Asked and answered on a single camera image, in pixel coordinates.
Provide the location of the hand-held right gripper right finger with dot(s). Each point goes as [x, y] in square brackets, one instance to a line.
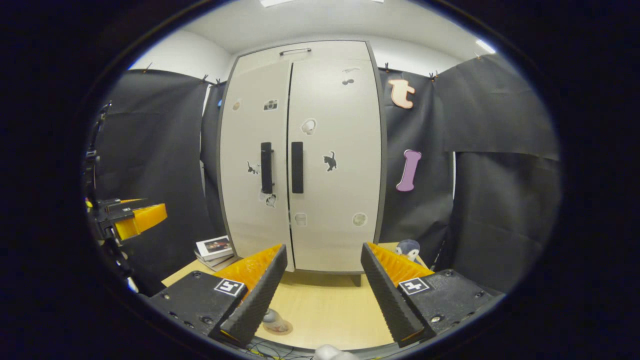
[387, 302]

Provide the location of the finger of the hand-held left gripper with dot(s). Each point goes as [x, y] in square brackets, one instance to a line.
[132, 212]
[112, 204]

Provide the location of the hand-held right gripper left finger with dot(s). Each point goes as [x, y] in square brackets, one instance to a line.
[257, 300]

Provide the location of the white cabinet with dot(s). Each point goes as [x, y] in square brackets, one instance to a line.
[356, 280]

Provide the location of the white cabinet door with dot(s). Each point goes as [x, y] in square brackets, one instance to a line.
[345, 200]
[245, 150]

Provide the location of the white cabinet drawer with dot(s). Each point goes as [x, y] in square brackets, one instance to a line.
[340, 50]

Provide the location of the grey book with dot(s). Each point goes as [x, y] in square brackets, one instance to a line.
[220, 262]

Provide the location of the penguin plush toy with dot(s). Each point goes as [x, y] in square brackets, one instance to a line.
[409, 247]

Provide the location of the white photo cover book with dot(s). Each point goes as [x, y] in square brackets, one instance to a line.
[215, 246]

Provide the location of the black backdrop cloth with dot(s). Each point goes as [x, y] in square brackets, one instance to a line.
[500, 215]

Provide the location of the large ceiling light panel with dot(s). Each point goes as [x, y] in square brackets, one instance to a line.
[275, 2]

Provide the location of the small ceiling light panel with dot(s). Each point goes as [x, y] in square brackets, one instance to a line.
[485, 46]

